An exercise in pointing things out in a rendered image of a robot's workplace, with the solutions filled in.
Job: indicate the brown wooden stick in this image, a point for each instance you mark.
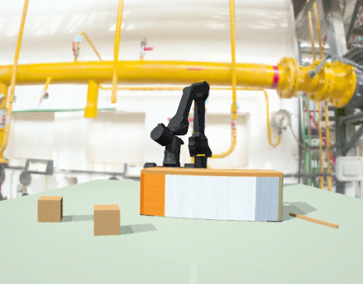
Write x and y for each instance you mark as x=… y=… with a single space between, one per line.
x=313 y=220

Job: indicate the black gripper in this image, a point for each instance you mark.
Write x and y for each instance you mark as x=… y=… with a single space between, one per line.
x=171 y=160

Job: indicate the tan cardboard box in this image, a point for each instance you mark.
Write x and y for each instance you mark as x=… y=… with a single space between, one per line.
x=49 y=209
x=106 y=220

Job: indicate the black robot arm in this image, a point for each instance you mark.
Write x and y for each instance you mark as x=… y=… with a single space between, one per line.
x=179 y=125

